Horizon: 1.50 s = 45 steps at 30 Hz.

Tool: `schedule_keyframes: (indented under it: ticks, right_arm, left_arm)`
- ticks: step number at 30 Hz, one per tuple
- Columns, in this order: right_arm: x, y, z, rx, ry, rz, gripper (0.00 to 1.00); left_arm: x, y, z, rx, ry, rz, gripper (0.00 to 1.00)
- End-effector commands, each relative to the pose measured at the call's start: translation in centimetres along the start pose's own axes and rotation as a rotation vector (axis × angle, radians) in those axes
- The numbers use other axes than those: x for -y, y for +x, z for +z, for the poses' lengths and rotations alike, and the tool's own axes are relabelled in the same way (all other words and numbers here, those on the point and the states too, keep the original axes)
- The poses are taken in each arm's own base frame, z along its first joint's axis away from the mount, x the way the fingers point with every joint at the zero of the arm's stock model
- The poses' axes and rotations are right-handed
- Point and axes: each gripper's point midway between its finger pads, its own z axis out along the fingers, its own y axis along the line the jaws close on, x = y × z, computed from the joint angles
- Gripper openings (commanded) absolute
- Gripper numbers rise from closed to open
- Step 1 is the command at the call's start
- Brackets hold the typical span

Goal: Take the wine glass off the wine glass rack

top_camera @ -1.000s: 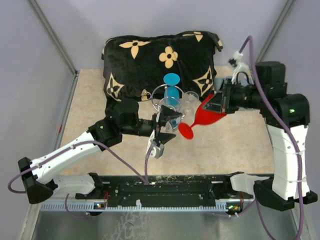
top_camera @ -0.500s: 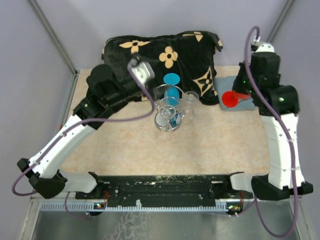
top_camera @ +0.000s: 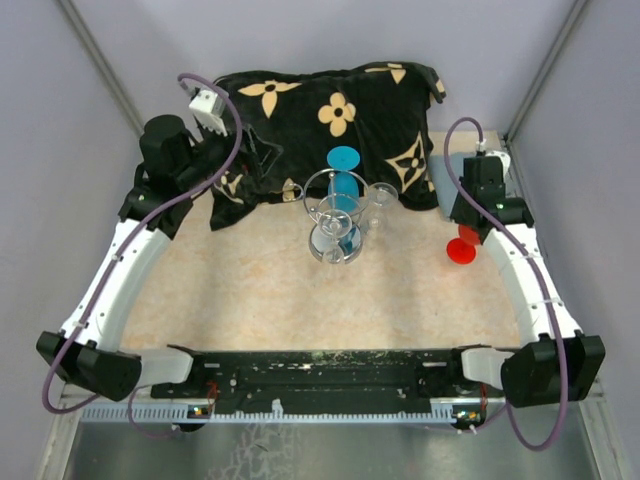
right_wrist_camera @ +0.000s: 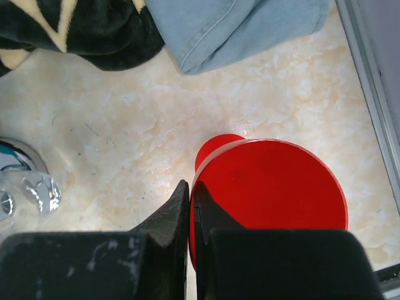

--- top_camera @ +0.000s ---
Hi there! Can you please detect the black floral blanket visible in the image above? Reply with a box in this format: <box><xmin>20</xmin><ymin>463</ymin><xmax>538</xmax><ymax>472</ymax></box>
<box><xmin>210</xmin><ymin>62</ymin><xmax>446</xmax><ymax>231</ymax></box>

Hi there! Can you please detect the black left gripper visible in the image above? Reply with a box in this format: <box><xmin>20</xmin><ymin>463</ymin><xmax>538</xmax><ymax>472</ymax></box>
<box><xmin>175</xmin><ymin>114</ymin><xmax>282</xmax><ymax>191</ymax></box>

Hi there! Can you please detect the blue plastic wine glass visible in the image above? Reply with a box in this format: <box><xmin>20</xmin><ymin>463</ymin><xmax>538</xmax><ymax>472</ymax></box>
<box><xmin>327</xmin><ymin>146</ymin><xmax>360</xmax><ymax>213</ymax></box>

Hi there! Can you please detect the clear wine glass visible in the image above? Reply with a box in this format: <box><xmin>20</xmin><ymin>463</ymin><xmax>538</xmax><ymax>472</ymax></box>
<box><xmin>317</xmin><ymin>209</ymin><xmax>352</xmax><ymax>265</ymax></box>
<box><xmin>364</xmin><ymin>182</ymin><xmax>398</xmax><ymax>233</ymax></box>

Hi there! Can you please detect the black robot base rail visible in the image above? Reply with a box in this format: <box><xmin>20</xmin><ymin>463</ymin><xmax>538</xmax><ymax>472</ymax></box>
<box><xmin>151</xmin><ymin>349</ymin><xmax>499</xmax><ymax>415</ymax></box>

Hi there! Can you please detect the grey slotted cable duct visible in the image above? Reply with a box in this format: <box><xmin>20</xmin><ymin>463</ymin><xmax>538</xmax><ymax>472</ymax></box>
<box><xmin>81</xmin><ymin>400</ymin><xmax>484</xmax><ymax>425</ymax></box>

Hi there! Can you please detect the grey blue cloth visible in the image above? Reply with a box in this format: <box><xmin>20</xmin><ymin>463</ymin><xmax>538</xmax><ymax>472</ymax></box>
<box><xmin>428</xmin><ymin>152</ymin><xmax>468</xmax><ymax>205</ymax></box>

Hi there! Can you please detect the clear wine glass right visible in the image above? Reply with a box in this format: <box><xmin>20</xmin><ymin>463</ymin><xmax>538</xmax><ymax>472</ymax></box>
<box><xmin>364</xmin><ymin>182</ymin><xmax>398</xmax><ymax>233</ymax></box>

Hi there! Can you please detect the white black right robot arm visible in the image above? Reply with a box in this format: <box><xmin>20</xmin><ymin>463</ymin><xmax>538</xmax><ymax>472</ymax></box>
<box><xmin>446</xmin><ymin>155</ymin><xmax>606</xmax><ymax>408</ymax></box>

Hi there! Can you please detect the clear wine glass front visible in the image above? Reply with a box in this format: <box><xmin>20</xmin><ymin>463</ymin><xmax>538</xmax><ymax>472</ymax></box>
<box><xmin>317</xmin><ymin>209</ymin><xmax>352</xmax><ymax>265</ymax></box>

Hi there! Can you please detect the chrome wire wine glass rack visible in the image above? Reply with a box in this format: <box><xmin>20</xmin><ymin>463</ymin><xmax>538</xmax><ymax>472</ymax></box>
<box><xmin>302</xmin><ymin>168</ymin><xmax>369</xmax><ymax>266</ymax></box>

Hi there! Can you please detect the red plastic wine glass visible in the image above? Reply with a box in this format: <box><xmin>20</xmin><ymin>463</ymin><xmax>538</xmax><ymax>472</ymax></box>
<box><xmin>446</xmin><ymin>225</ymin><xmax>481</xmax><ymax>265</ymax></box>

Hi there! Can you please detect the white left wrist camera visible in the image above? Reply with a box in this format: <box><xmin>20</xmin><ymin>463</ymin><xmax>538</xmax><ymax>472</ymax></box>
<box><xmin>189</xmin><ymin>89</ymin><xmax>227</xmax><ymax>136</ymax></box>

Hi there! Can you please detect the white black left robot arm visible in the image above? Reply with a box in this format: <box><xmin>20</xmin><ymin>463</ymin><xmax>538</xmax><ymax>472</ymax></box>
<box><xmin>36</xmin><ymin>114</ymin><xmax>281</xmax><ymax>414</ymax></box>

